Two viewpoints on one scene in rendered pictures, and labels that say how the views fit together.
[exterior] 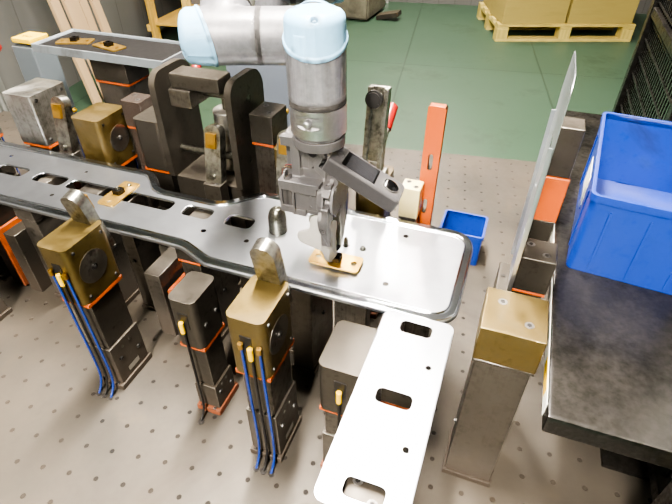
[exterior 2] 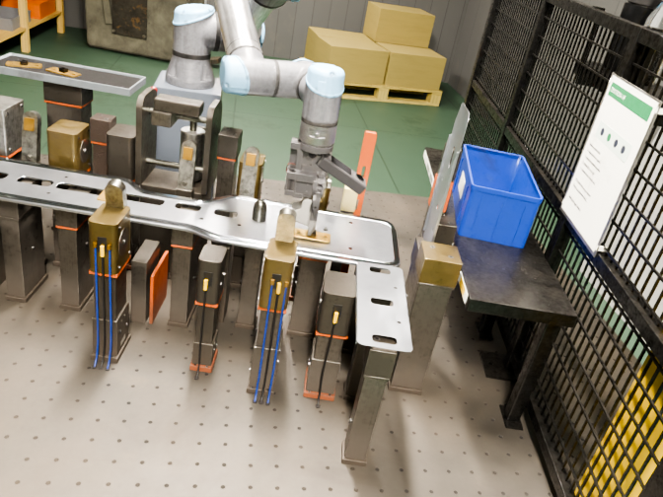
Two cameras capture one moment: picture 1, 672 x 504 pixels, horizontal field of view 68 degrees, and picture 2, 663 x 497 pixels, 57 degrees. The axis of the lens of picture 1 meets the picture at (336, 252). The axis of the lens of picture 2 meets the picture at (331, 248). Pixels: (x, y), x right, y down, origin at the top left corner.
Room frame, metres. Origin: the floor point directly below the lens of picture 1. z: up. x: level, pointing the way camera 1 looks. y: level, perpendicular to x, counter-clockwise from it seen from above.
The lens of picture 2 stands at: (-0.51, 0.43, 1.64)
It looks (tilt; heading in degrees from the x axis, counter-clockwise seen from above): 29 degrees down; 337
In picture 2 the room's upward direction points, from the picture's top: 11 degrees clockwise
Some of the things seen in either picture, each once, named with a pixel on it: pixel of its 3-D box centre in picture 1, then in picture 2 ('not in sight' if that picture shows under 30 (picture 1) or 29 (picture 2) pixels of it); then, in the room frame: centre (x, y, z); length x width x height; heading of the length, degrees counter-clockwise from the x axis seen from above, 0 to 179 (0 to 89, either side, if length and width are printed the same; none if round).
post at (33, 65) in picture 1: (62, 125); not in sight; (1.30, 0.77, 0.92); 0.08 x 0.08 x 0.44; 70
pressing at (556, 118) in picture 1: (534, 191); (443, 181); (0.56, -0.26, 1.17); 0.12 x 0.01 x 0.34; 160
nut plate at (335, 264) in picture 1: (335, 258); (312, 233); (0.61, 0.00, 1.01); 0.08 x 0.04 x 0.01; 70
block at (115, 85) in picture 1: (139, 138); (71, 156); (1.21, 0.52, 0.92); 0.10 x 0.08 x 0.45; 70
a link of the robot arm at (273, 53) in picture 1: (303, 35); (300, 80); (0.72, 0.04, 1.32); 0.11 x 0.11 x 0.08; 2
